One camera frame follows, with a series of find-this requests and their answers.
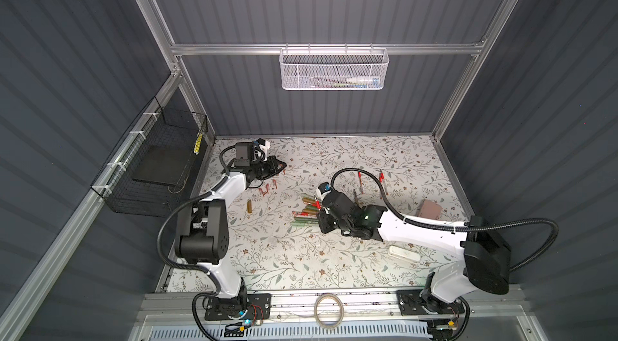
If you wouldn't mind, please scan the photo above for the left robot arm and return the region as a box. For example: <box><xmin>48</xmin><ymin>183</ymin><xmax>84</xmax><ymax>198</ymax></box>
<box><xmin>156</xmin><ymin>138</ymin><xmax>286</xmax><ymax>300</ymax></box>

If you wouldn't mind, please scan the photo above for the roll of clear tape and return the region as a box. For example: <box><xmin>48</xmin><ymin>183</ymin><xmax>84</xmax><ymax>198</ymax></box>
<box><xmin>313</xmin><ymin>294</ymin><xmax>345</xmax><ymax>330</ymax></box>

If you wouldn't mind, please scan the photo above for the black wire basket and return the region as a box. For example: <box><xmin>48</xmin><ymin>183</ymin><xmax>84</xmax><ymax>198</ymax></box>
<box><xmin>91</xmin><ymin>100</ymin><xmax>209</xmax><ymax>217</ymax></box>

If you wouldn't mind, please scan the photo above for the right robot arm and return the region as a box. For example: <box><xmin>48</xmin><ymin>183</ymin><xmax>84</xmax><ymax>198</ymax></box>
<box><xmin>316</xmin><ymin>181</ymin><xmax>559</xmax><ymax>304</ymax></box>

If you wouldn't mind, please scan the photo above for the white wire mesh basket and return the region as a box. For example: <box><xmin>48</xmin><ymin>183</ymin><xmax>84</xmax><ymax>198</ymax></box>
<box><xmin>278</xmin><ymin>48</ymin><xmax>389</xmax><ymax>91</ymax></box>

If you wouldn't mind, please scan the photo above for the floral table mat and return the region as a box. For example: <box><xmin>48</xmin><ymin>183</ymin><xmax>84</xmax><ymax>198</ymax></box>
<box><xmin>210</xmin><ymin>136</ymin><xmax>474</xmax><ymax>293</ymax></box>

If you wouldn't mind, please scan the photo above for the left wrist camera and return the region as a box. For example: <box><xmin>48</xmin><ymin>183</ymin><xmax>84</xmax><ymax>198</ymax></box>
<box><xmin>253</xmin><ymin>138</ymin><xmax>270</xmax><ymax>161</ymax></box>

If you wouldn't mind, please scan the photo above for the white rectangular eraser box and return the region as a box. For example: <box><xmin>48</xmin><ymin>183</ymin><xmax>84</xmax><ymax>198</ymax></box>
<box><xmin>388</xmin><ymin>246</ymin><xmax>421</xmax><ymax>262</ymax></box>

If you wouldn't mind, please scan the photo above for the pink pencil case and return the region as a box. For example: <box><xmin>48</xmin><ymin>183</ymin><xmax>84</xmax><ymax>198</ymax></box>
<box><xmin>417</xmin><ymin>199</ymin><xmax>443</xmax><ymax>220</ymax></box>

